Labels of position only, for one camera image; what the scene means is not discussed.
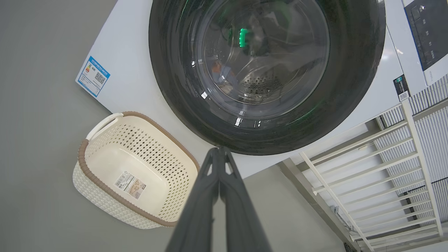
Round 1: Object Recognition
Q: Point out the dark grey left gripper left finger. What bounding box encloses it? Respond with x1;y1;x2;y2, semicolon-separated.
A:
164;147;221;252

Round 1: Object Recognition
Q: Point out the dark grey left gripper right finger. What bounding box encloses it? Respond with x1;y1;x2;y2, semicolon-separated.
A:
219;147;273;252

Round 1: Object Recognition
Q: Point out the cream perforated laundry basket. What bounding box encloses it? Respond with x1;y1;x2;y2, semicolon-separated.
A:
72;111;201;230

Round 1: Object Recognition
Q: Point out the white front-load washing machine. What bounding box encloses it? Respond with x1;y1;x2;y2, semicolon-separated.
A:
75;0;448;179

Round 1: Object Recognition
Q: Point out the paper product label sticker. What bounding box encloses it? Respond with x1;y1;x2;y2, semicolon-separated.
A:
114;171;147;200

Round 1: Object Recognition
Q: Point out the blue energy label sticker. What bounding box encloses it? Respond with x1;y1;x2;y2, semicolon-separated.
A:
75;56;111;98

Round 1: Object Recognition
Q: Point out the white metal railing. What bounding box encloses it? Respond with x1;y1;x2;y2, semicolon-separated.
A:
299;100;445;252

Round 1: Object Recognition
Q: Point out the small black QR sticker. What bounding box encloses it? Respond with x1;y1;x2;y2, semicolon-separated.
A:
393;74;411;102

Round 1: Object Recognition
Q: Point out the dark washer control panel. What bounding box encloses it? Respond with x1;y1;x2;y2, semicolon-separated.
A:
404;0;448;71

